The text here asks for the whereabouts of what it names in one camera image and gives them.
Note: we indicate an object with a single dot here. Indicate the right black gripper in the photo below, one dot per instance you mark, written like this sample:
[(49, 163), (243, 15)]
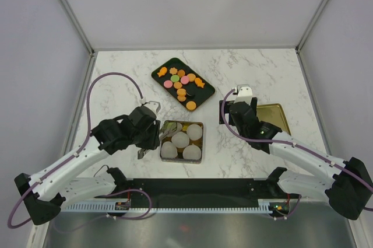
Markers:
[(253, 104)]

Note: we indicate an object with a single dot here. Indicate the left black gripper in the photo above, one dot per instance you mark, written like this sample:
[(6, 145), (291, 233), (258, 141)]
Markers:
[(154, 143)]

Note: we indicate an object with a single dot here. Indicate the silver metal tongs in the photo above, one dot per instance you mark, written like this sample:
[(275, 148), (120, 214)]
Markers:
[(156, 141)]

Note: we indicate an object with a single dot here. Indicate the black chocolate sandwich cookie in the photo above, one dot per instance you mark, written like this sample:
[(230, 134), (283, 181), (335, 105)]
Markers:
[(190, 95)]

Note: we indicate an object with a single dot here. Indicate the gold tin lid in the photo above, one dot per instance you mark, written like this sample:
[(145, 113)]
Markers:
[(274, 114)]

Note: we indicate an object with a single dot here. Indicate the beige sandwich biscuit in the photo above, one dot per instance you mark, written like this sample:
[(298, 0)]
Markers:
[(181, 92)]

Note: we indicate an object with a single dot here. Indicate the orange pumpkin cookie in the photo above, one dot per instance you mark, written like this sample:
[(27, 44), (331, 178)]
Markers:
[(178, 85)]

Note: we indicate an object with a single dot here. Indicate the green macaron cookie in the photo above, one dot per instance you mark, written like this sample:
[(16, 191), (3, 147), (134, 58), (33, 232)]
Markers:
[(174, 78)]

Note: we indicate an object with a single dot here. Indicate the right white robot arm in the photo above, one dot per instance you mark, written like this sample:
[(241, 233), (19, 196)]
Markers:
[(345, 185)]

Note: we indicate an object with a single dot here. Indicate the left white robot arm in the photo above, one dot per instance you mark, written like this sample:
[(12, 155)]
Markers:
[(69, 166)]

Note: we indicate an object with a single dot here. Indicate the white paper cup top-left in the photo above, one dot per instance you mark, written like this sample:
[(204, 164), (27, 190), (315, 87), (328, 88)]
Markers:
[(172, 128)]

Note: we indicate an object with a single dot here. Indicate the orange fish cookie right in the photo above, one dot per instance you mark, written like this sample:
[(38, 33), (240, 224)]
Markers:
[(199, 82)]

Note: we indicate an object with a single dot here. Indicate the orange fish cookie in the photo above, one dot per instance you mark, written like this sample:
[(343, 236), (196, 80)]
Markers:
[(162, 72), (199, 82)]

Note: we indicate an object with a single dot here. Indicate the white paper cup bottom-left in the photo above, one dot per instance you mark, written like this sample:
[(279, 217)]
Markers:
[(168, 150)]

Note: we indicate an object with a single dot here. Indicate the orange round biscuit front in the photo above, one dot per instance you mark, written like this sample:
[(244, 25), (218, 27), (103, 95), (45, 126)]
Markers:
[(191, 105)]

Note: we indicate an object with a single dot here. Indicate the dark green cookie tray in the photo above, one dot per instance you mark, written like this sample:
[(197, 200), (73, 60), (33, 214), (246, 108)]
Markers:
[(201, 95)]

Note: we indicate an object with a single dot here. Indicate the white paper cup centre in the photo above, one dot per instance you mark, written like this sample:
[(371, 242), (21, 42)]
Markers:
[(180, 140)]

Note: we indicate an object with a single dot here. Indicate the white paper cup top-right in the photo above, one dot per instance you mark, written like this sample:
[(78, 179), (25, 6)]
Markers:
[(194, 131)]

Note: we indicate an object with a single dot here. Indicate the beige round biscuit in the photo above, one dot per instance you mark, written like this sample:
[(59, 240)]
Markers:
[(191, 77)]

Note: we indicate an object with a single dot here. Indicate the square cookie tin box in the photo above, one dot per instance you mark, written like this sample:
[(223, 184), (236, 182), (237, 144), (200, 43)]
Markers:
[(199, 143)]

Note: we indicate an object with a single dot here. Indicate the pink macaron cookie right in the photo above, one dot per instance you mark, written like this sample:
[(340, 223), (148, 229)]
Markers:
[(184, 80)]

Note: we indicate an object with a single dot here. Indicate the pink macaron cookie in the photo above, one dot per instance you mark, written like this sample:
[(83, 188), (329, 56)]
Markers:
[(168, 84), (184, 80)]

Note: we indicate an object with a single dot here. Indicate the pink macaron cookie left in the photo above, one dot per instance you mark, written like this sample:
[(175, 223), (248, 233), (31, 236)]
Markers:
[(168, 84)]

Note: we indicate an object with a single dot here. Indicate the brown shell cookie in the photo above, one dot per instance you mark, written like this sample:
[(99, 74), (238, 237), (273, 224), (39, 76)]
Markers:
[(181, 73)]

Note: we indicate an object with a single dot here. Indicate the white paper cup bottom-right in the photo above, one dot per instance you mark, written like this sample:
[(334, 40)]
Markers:
[(192, 152)]

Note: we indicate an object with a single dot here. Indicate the orange fish cookie left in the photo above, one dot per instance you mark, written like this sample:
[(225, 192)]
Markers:
[(162, 72)]

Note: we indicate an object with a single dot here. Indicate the orange flower cookie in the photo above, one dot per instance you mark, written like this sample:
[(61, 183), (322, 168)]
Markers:
[(173, 71)]

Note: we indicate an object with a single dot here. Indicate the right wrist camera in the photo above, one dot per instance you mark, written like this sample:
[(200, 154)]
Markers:
[(243, 94)]

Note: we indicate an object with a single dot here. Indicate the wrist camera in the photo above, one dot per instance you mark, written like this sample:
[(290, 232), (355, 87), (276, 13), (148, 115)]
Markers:
[(153, 106), (243, 94)]

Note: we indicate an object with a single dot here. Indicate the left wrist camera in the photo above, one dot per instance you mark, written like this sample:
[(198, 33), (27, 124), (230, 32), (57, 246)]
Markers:
[(153, 106)]

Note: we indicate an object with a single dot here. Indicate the white slotted cable duct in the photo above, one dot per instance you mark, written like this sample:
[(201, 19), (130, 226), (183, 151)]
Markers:
[(121, 206)]

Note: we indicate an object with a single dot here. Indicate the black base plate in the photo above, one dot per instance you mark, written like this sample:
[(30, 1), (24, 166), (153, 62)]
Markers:
[(232, 191)]

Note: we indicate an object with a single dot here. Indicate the right aluminium frame post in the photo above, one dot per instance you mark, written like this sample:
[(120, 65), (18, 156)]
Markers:
[(311, 25)]

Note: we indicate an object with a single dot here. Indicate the aluminium frame post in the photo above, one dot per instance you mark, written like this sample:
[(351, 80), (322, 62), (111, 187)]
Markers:
[(77, 26), (311, 25)]

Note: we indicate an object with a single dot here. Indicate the left aluminium frame post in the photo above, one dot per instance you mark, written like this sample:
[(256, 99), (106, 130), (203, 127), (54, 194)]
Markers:
[(77, 26)]

